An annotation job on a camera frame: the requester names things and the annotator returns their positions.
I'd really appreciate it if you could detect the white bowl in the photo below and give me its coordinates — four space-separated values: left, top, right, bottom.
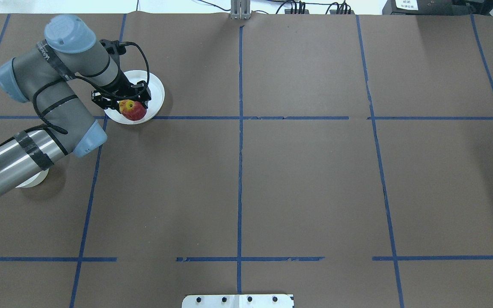
16 169 49 188

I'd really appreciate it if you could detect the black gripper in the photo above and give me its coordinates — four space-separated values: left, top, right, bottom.
92 80 152 111

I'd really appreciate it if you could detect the white round plate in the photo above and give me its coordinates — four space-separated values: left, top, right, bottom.
104 70 166 125

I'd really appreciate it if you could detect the red yellow apple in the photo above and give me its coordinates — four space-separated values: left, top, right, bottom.
118 100 147 121

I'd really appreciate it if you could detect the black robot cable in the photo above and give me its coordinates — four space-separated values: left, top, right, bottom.
33 41 151 135

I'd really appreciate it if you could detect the white mounting plate with bolts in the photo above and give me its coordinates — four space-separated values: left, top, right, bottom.
181 294 295 308

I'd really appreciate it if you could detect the brown paper table cover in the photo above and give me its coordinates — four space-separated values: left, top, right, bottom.
0 12 493 308

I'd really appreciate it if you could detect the aluminium frame post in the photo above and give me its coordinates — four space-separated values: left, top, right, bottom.
229 0 252 20

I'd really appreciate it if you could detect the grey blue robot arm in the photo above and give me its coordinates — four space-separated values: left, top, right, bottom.
0 14 151 197

